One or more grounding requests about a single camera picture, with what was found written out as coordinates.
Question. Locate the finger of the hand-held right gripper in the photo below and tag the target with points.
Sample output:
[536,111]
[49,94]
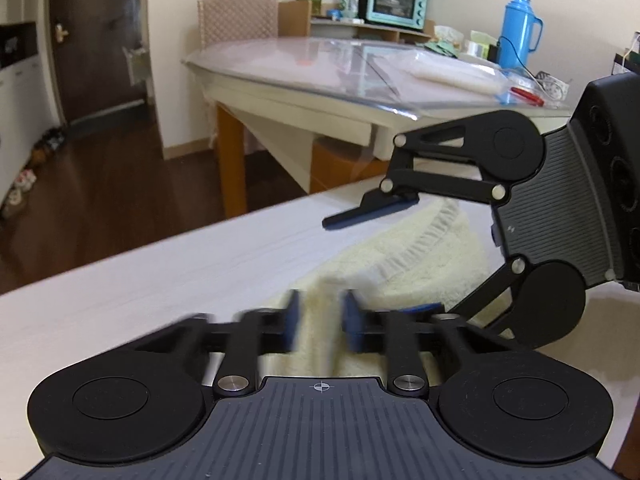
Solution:
[422,307]
[370,213]

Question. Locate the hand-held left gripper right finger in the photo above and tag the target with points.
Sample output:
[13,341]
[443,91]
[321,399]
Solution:
[351,324]

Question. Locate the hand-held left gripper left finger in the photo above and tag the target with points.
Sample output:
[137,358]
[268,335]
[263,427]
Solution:
[292,322]

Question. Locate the cream terry towel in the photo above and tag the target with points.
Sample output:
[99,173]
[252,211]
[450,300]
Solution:
[425,255]

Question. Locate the red scissors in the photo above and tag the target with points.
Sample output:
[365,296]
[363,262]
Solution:
[526,96]

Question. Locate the dark paper bag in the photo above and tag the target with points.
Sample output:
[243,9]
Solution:
[626,57]

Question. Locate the clear bag with white cloth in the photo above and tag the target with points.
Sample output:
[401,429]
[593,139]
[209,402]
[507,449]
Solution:
[452,72]

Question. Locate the clear tape roll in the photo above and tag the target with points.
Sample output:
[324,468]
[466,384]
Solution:
[478,49]

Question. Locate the blue thermos flask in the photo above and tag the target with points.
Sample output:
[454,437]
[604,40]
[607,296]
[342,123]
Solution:
[517,30]

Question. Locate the wooden tabletop shelf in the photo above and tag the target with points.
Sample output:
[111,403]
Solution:
[380,30]

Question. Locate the green paper packet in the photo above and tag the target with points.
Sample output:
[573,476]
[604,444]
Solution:
[445,40]

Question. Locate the plain cardboard box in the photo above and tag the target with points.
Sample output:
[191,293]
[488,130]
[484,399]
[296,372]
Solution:
[295,19]

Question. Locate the teal toaster oven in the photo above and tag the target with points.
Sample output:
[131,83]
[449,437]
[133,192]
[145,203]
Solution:
[387,4]

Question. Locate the white green snack bag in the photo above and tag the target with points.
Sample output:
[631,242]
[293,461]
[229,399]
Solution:
[348,2]

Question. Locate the patterned back chair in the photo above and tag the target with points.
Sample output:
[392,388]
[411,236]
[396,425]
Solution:
[237,17]

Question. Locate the row of shoes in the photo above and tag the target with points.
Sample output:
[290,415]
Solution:
[22,182]

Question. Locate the dark wooden door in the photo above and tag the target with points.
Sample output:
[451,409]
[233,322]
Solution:
[100,45]

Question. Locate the white cabinet unit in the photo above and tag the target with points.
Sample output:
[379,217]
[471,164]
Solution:
[20,95]

